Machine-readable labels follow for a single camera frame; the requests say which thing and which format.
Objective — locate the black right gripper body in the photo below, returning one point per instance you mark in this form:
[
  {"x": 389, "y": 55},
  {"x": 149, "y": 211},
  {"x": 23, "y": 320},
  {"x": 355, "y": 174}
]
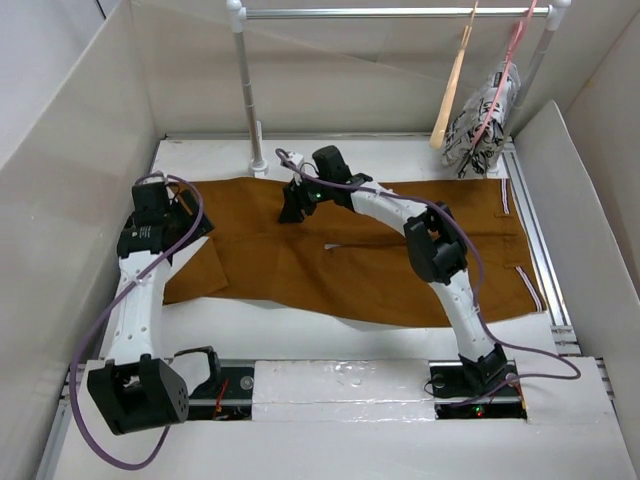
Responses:
[{"x": 318, "y": 192}]

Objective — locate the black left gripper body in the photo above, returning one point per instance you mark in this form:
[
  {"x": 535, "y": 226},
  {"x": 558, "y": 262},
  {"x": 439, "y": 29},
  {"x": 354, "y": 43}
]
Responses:
[{"x": 180, "y": 217}]

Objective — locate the brown trousers with striped trim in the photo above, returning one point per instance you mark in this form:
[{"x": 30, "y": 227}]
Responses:
[{"x": 348, "y": 265}]

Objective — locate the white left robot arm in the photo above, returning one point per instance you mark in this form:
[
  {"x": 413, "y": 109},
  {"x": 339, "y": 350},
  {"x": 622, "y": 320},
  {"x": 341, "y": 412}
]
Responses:
[{"x": 136, "y": 389}]

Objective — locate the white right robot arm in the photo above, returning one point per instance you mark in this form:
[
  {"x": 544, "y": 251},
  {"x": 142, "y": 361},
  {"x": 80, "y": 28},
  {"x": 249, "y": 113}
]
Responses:
[{"x": 436, "y": 246}]

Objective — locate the beige wooden hanger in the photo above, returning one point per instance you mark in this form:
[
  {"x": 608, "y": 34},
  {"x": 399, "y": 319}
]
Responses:
[{"x": 440, "y": 128}]

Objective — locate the pink hanger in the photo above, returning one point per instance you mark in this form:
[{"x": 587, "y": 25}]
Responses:
[{"x": 518, "y": 33}]

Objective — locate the white black printed garment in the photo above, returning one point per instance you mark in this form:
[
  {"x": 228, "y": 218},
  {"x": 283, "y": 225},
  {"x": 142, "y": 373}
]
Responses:
[{"x": 456, "y": 151}]

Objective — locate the white metal clothes rack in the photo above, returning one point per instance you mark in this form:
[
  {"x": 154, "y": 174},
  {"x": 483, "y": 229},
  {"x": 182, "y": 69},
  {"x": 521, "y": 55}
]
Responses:
[{"x": 238, "y": 15}]

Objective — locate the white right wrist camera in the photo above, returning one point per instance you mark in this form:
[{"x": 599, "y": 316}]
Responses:
[{"x": 293, "y": 161}]

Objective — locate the aluminium frame rail left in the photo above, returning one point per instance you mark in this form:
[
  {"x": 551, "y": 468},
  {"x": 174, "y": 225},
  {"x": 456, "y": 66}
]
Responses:
[{"x": 79, "y": 257}]

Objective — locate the aluminium frame rail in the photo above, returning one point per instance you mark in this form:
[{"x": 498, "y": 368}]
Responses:
[
  {"x": 79, "y": 257},
  {"x": 556, "y": 311}
]

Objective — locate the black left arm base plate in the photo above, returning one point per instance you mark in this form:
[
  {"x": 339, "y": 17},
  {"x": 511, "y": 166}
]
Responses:
[{"x": 227, "y": 399}]

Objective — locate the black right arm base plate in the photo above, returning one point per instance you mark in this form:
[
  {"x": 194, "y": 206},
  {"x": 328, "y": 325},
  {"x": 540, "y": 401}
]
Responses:
[{"x": 455, "y": 399}]

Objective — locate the aluminium frame rail right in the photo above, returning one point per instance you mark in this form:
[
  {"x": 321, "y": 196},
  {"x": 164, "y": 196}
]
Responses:
[{"x": 556, "y": 311}]

